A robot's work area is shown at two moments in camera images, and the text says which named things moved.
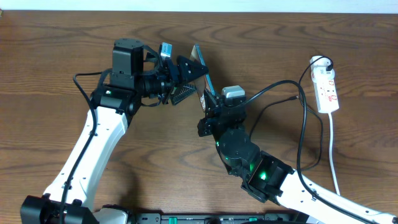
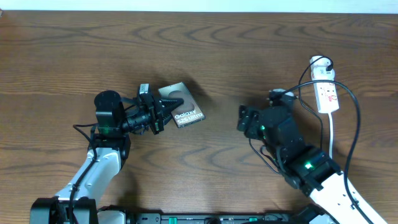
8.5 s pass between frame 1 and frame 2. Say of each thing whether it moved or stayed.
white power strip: stayed
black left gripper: moved
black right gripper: moved
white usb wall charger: stayed
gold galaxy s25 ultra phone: moved
